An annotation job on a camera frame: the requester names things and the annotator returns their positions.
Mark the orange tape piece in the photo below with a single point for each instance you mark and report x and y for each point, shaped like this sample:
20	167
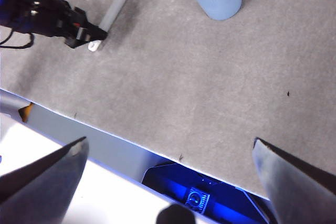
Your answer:
26	112

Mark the black rounded knob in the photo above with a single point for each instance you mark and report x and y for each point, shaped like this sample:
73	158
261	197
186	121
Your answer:
176	216

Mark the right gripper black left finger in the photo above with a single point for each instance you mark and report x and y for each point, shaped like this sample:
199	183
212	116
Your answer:
39	192

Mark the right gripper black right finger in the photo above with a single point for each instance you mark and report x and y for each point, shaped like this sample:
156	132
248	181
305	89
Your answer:
302	192

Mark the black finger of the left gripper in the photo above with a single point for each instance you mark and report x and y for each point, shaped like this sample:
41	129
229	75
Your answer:
92	33
74	43

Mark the black front camera unit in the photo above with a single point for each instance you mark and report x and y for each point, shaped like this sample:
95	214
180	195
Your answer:
183	182

